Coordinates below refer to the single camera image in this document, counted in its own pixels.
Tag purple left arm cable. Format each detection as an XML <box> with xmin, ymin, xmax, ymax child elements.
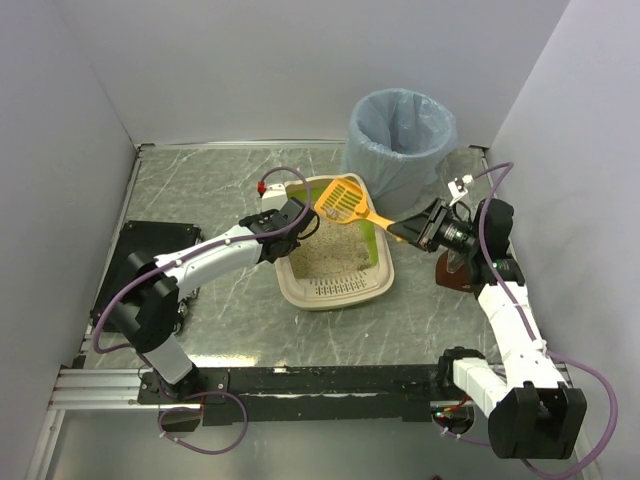
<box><xmin>92</xmin><ymin>166</ymin><xmax>314</xmax><ymax>455</ymax></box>

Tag aluminium frame rail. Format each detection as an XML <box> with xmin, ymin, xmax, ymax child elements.
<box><xmin>48</xmin><ymin>367</ymin><xmax>150</xmax><ymax>411</ymax></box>

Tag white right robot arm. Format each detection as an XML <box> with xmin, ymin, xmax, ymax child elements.
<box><xmin>387</xmin><ymin>199</ymin><xmax>587</xmax><ymax>460</ymax></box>

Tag orange plastic litter scoop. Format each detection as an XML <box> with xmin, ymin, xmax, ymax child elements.
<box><xmin>314</xmin><ymin>177</ymin><xmax>403</xmax><ymax>242</ymax></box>

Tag brown wooden metronome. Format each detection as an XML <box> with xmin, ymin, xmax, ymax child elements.
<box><xmin>435</xmin><ymin>249</ymin><xmax>480</xmax><ymax>293</ymax></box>

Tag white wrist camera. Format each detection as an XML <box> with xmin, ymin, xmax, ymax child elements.
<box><xmin>447</xmin><ymin>174</ymin><xmax>474</xmax><ymax>206</ymax></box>
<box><xmin>257</xmin><ymin>181</ymin><xmax>288</xmax><ymax>211</ymax></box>

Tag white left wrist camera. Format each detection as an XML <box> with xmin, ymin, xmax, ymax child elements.
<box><xmin>257</xmin><ymin>181</ymin><xmax>288</xmax><ymax>211</ymax></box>

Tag beige green litter box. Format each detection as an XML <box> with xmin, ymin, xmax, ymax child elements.
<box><xmin>274</xmin><ymin>172</ymin><xmax>396</xmax><ymax>312</ymax></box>

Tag grey bin with blue bag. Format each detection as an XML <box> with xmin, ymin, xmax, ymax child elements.
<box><xmin>341</xmin><ymin>88</ymin><xmax>458</xmax><ymax>216</ymax></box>

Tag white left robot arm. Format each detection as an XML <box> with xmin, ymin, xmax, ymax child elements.
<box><xmin>104</xmin><ymin>198</ymin><xmax>318</xmax><ymax>386</ymax></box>

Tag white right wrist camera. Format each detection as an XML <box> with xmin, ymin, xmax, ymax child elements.
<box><xmin>447</xmin><ymin>174</ymin><xmax>474</xmax><ymax>206</ymax></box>

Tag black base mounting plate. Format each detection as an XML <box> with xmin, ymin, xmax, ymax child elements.
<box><xmin>137</xmin><ymin>364</ymin><xmax>464</xmax><ymax>426</ymax></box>

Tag beige cat litter pellets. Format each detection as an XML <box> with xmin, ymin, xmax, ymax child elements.
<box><xmin>288</xmin><ymin>221</ymin><xmax>373</xmax><ymax>279</ymax></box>

